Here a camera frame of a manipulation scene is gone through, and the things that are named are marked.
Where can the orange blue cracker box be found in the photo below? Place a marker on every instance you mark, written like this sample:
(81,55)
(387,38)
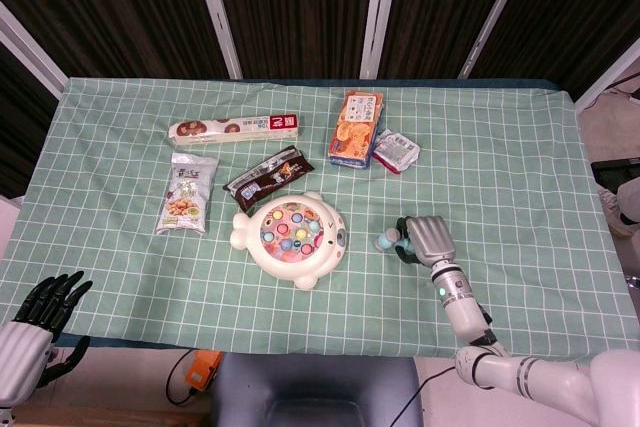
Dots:
(352,137)

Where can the small red white snack packet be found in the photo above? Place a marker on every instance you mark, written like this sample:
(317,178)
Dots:
(397,152)

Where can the long cream cookie box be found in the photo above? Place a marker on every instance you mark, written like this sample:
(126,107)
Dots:
(235,129)

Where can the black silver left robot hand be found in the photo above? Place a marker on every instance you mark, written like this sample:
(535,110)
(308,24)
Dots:
(22,352)

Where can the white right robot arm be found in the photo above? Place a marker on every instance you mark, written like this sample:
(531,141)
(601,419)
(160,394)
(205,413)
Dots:
(465,312)

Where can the orange device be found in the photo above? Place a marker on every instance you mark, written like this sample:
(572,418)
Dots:
(205,369)

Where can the fish-shaped fishing game toy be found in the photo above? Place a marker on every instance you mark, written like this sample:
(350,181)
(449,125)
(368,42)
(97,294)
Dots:
(280,267)

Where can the silver nut snack bag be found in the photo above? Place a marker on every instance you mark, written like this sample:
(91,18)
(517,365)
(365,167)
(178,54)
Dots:
(187,197)

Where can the green checkered tablecloth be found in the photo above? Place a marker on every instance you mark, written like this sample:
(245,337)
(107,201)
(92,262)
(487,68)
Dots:
(500,172)

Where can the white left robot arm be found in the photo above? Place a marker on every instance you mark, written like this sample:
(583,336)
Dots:
(4,414)

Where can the black box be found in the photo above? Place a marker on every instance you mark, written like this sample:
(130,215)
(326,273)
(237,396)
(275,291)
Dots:
(617,169)

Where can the white partition post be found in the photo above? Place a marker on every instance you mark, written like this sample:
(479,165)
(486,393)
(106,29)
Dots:
(610,77)
(497,7)
(30,52)
(215,7)
(380,7)

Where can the grey padded robot base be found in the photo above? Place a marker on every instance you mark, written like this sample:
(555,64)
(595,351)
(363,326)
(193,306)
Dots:
(315,392)

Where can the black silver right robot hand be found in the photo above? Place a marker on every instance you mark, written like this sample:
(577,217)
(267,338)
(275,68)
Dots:
(430,239)

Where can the white sneaker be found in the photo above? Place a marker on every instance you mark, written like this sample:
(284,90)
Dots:
(611,207)

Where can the dark brown snack wrapper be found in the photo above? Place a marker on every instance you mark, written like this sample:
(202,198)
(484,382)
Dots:
(270,177)

